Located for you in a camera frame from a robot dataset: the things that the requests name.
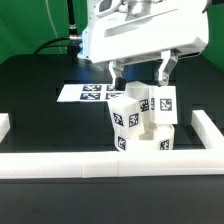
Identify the white marker sheet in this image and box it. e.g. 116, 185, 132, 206
57, 84, 123, 102

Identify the black cable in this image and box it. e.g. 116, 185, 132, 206
32, 0, 83, 56

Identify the grey thin cable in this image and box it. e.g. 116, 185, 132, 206
44, 0, 64, 55

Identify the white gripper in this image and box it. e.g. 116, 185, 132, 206
89, 0, 209, 90

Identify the white U-shaped fence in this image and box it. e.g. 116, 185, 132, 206
0, 110, 224, 179

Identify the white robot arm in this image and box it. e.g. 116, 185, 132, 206
78, 0, 212, 90

